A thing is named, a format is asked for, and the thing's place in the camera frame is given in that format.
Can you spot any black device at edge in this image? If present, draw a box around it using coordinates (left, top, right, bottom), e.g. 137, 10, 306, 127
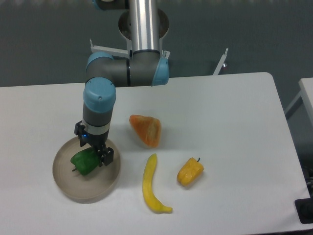
294, 198, 313, 224

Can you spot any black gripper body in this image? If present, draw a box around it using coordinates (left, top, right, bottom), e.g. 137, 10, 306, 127
74, 121, 110, 149

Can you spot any beige round plate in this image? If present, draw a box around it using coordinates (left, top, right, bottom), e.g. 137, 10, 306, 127
52, 137, 121, 204

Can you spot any yellow bell pepper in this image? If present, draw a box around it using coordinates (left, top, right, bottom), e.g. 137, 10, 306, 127
177, 158, 204, 187

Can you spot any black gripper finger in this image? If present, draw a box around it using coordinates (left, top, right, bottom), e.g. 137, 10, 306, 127
94, 145, 114, 166

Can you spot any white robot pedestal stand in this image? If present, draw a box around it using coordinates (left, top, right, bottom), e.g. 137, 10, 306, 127
89, 9, 228, 75

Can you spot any green bell pepper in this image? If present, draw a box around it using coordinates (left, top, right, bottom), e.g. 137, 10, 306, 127
70, 147, 100, 176

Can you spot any yellow banana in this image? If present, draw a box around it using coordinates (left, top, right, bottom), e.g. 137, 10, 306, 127
142, 154, 173, 214

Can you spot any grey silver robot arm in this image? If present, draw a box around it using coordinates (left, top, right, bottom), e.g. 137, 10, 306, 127
74, 0, 169, 166

